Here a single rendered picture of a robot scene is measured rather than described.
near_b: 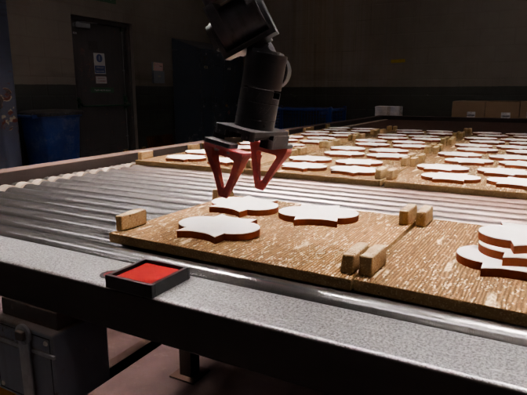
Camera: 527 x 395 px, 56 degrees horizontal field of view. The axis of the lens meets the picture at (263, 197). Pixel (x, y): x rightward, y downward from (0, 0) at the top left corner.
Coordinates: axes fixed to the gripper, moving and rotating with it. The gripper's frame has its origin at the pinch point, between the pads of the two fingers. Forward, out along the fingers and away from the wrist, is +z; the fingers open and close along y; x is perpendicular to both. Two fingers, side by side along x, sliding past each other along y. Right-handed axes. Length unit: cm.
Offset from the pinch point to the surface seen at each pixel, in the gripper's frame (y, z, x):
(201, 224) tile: 1.3, 8.4, 7.3
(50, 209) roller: 4, 19, 48
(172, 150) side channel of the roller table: 86, 19, 87
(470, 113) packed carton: 634, -9, 69
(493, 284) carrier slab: 0.9, 1.7, -35.6
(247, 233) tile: 1.2, 7.0, -1.5
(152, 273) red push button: -15.6, 10.2, 1.6
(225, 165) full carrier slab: 64, 13, 47
